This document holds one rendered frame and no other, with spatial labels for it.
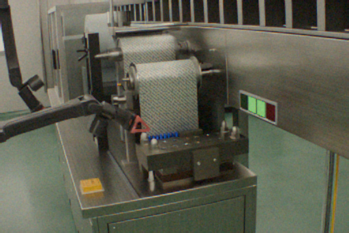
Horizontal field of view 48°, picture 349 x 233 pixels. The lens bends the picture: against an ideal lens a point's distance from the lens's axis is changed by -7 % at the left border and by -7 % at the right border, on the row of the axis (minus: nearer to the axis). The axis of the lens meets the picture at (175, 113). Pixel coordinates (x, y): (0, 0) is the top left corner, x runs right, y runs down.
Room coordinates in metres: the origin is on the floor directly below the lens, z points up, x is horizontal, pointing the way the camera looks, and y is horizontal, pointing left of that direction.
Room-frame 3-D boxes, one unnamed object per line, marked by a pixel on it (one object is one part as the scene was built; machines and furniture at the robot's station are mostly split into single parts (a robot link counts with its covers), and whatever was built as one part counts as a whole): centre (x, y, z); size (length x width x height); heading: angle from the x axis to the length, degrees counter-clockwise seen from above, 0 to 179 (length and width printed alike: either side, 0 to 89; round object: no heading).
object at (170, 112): (1.61, 0.02, 1.11); 0.23 x 0.01 x 0.18; 109
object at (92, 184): (1.41, 0.32, 0.91); 0.07 x 0.07 x 0.02; 19
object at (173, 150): (1.51, -0.06, 1.00); 0.40 x 0.16 x 0.06; 109
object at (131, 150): (1.65, 0.20, 1.05); 0.06 x 0.05 x 0.31; 109
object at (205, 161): (1.43, -0.10, 0.96); 0.10 x 0.03 x 0.11; 109
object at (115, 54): (1.86, 0.26, 1.33); 0.06 x 0.06 x 0.06; 19
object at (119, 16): (2.35, 0.28, 1.50); 0.14 x 0.14 x 0.06
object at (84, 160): (2.53, 0.42, 0.88); 2.52 x 0.66 x 0.04; 19
